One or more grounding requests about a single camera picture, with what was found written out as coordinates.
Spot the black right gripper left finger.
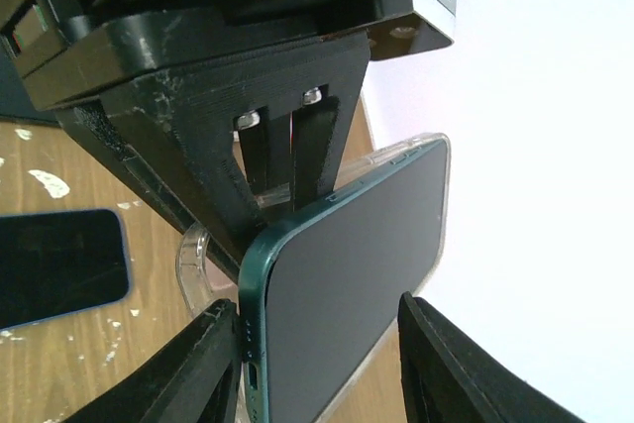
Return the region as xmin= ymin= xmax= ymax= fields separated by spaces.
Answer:
xmin=66 ymin=299 xmax=242 ymax=423

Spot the clear magsafe phone case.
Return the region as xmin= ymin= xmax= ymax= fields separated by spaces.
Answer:
xmin=175 ymin=131 xmax=453 ymax=423

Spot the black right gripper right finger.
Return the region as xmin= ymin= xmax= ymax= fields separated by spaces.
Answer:
xmin=397 ymin=292 xmax=580 ymax=422

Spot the blue phone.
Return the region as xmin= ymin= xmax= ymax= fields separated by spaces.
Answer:
xmin=1 ymin=208 xmax=132 ymax=331

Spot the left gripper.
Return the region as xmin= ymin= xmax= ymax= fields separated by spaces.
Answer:
xmin=0 ymin=0 xmax=415 ymax=283

